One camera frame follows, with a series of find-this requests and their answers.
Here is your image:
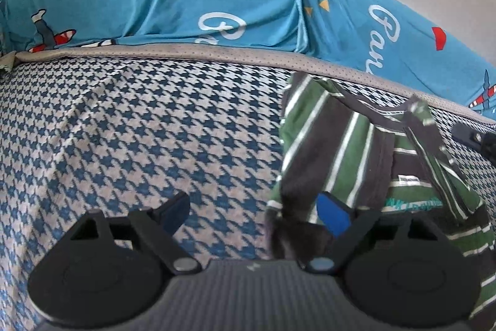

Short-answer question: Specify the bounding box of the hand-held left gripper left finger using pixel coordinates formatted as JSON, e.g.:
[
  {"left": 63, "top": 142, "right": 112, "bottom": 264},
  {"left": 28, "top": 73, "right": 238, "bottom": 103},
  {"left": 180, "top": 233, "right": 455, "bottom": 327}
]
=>
[{"left": 70, "top": 191, "right": 198, "bottom": 275}]

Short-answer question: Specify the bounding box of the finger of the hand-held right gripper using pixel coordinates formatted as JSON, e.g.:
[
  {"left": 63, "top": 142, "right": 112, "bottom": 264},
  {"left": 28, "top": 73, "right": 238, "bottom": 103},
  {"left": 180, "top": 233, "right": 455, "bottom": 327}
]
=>
[{"left": 453, "top": 123, "right": 496, "bottom": 162}]

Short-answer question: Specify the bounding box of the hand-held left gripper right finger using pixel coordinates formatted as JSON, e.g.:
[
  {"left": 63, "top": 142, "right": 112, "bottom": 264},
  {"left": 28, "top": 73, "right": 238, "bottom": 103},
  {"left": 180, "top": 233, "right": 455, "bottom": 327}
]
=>
[{"left": 304, "top": 191, "right": 450, "bottom": 274}]

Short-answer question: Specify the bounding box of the green grey striped t-shirt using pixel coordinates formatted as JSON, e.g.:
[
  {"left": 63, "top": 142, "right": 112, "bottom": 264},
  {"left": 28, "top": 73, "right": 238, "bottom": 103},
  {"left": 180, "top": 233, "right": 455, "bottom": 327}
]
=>
[{"left": 265, "top": 72, "right": 496, "bottom": 320}]

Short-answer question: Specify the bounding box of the houndstooth bed mat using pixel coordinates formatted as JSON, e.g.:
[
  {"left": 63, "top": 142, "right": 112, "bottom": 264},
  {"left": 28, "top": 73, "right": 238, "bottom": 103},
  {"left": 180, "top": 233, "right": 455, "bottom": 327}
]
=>
[{"left": 0, "top": 46, "right": 496, "bottom": 324}]

